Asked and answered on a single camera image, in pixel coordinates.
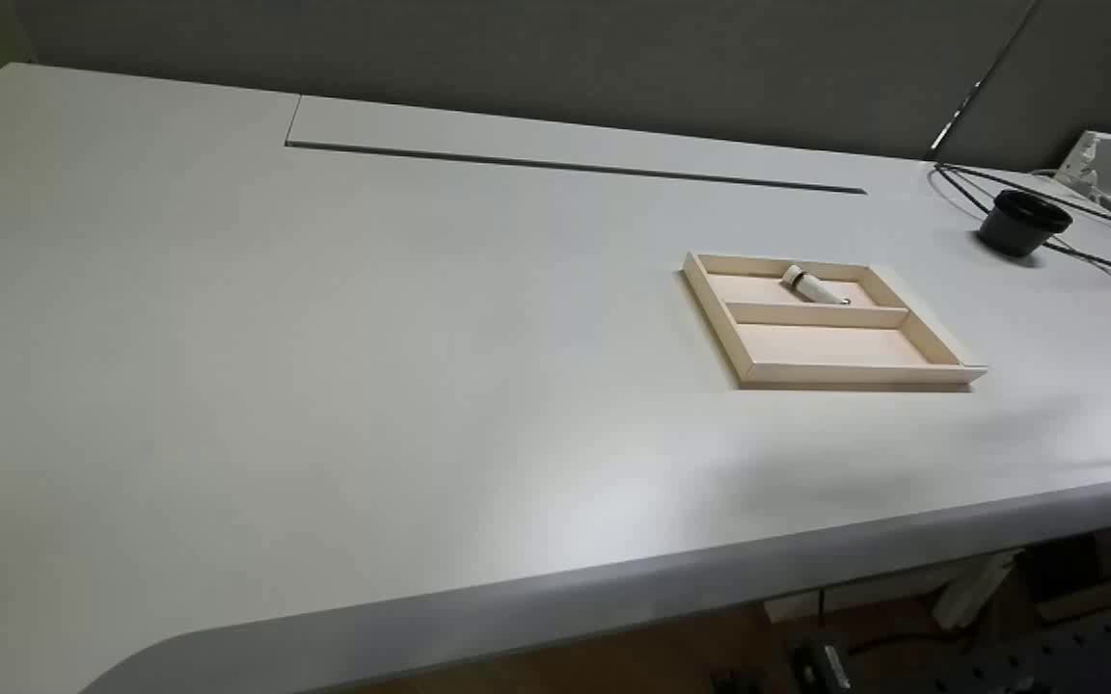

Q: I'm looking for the black perforated board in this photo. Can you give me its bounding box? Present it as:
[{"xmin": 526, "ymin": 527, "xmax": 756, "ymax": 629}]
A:
[{"xmin": 952, "ymin": 598, "xmax": 1111, "ymax": 694}]

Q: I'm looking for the grey fabric partition wall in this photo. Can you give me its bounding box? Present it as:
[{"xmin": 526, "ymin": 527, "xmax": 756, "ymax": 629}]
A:
[{"xmin": 12, "ymin": 0, "xmax": 1111, "ymax": 173}]

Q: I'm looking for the light wooden two-compartment tray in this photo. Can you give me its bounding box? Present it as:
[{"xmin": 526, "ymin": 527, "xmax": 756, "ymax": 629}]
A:
[{"xmin": 679, "ymin": 249, "xmax": 989, "ymax": 392}]

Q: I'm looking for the black cable on table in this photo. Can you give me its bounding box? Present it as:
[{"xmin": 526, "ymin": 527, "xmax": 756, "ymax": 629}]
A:
[{"xmin": 925, "ymin": 159, "xmax": 1111, "ymax": 308}]

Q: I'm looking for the small white cylinder dark cap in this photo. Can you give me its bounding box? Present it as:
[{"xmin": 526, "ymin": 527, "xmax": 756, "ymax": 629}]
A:
[{"xmin": 778, "ymin": 264, "xmax": 853, "ymax": 308}]

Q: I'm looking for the thin dark slanted rod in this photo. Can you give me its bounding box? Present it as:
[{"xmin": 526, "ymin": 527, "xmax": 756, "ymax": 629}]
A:
[{"xmin": 925, "ymin": 0, "xmax": 1047, "ymax": 164}]

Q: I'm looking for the black round device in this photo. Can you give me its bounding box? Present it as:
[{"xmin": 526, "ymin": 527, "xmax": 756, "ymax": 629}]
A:
[{"xmin": 971, "ymin": 184, "xmax": 1078, "ymax": 264}]

